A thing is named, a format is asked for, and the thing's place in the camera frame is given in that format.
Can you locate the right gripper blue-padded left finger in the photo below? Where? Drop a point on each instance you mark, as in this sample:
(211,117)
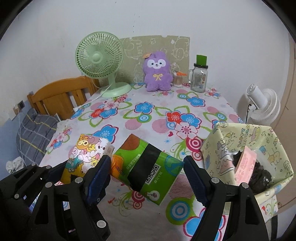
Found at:
(69,211)

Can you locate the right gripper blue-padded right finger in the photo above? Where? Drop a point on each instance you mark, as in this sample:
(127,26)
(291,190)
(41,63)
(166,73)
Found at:
(245,220)

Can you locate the pink pack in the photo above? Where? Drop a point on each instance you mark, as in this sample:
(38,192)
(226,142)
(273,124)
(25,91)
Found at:
(245,166)

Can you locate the black plastic bag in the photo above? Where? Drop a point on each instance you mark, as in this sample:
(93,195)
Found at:
(261,177)

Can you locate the cartoon print tissue pack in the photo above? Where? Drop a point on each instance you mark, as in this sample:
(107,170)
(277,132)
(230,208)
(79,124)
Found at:
(85,155)

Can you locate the yellow cartoon storage box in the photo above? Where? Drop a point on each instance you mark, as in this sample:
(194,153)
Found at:
(227,139)

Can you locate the green orange tissue pack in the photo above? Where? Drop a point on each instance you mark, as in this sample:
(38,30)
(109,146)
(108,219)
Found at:
(145,169)

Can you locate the crumpled white cloth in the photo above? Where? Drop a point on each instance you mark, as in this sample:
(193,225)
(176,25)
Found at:
(15,165)

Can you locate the grey plaid pillow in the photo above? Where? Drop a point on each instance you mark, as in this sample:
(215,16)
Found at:
(34,134)

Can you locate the beige door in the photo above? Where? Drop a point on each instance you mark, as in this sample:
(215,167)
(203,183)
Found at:
(285,130)

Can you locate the white standing fan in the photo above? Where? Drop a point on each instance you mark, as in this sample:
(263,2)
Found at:
(259,106)

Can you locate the glass jar with green lid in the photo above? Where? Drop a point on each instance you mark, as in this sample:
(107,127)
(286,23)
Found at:
(198,75)

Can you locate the toothpick jar with orange lid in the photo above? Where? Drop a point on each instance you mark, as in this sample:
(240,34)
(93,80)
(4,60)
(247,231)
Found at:
(179,78)

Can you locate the purple plush toy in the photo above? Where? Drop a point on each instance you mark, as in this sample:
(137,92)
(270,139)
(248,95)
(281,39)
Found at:
(157,74)

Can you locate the green desk fan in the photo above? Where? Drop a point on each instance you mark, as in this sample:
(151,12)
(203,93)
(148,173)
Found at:
(99,55)

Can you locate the wall power socket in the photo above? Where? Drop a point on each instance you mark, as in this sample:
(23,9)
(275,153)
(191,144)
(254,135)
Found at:
(21,105)

